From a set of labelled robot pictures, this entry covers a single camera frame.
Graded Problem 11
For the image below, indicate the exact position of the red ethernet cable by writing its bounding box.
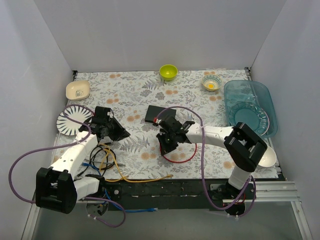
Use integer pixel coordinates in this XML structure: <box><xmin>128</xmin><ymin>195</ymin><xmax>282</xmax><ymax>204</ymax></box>
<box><xmin>162</xmin><ymin>142</ymin><xmax>198</xmax><ymax>165</ymax></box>

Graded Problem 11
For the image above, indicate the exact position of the yellow ethernet cable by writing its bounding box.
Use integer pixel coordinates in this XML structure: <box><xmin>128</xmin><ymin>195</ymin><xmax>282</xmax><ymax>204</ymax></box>
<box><xmin>99</xmin><ymin>146</ymin><xmax>118</xmax><ymax>176</ymax></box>
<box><xmin>99</xmin><ymin>147</ymin><xmax>174</xmax><ymax>183</ymax></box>

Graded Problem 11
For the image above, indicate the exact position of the dark grey network switch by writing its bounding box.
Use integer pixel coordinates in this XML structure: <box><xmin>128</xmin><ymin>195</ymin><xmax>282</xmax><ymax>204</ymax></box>
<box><xmin>144</xmin><ymin>105</ymin><xmax>177</xmax><ymax>123</ymax></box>

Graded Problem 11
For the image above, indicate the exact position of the blue ethernet cable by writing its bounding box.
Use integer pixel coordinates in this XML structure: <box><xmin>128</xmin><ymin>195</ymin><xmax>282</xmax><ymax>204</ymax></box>
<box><xmin>82</xmin><ymin>162</ymin><xmax>158</xmax><ymax>213</ymax></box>

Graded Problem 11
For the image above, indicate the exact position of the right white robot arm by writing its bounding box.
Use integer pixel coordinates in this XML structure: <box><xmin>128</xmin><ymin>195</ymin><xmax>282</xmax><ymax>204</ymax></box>
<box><xmin>156</xmin><ymin>116</ymin><xmax>268</xmax><ymax>199</ymax></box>

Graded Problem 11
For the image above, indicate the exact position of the blue striped white plate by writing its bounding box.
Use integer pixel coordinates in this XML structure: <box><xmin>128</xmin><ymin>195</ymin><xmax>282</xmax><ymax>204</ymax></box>
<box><xmin>56</xmin><ymin>105</ymin><xmax>93</xmax><ymax>136</ymax></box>

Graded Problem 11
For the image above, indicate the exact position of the floral patterned table mat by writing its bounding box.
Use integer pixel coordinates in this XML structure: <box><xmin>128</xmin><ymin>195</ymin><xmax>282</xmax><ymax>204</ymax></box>
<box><xmin>48</xmin><ymin>69</ymin><xmax>281</xmax><ymax>180</ymax></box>

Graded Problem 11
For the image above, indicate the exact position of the cream square dish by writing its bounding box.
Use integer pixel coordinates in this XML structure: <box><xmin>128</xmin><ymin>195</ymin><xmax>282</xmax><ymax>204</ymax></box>
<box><xmin>65</xmin><ymin>80</ymin><xmax>90</xmax><ymax>101</ymax></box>

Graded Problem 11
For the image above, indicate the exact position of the lime green bowl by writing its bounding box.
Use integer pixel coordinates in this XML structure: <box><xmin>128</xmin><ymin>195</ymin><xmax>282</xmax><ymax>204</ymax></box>
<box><xmin>159</xmin><ymin>64</ymin><xmax>178</xmax><ymax>82</ymax></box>

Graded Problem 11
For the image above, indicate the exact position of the patterned yellow centre bowl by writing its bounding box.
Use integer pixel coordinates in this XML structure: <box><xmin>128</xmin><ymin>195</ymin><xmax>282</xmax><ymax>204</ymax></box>
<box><xmin>201</xmin><ymin>74</ymin><xmax>222</xmax><ymax>92</ymax></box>

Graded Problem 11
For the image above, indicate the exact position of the teal glass plate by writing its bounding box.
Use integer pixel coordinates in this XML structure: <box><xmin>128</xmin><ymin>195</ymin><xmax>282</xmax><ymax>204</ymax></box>
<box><xmin>228</xmin><ymin>101</ymin><xmax>270</xmax><ymax>136</ymax></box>

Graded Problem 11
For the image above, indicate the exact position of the teal plastic tray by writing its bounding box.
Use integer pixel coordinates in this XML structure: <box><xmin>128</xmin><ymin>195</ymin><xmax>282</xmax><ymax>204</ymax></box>
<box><xmin>224</xmin><ymin>80</ymin><xmax>278</xmax><ymax>138</ymax></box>

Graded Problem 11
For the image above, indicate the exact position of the white bowl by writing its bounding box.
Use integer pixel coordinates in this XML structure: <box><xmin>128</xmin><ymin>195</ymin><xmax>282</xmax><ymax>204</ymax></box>
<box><xmin>258</xmin><ymin>146</ymin><xmax>277</xmax><ymax>168</ymax></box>

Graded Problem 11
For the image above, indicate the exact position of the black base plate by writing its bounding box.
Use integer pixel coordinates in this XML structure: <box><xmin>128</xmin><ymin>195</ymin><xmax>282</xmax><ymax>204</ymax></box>
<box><xmin>77</xmin><ymin>179</ymin><xmax>257</xmax><ymax>211</ymax></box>

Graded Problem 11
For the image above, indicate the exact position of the aluminium frame rail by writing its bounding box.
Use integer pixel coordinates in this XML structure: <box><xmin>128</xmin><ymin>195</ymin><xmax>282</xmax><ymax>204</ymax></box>
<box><xmin>22</xmin><ymin>181</ymin><xmax>312</xmax><ymax>240</ymax></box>

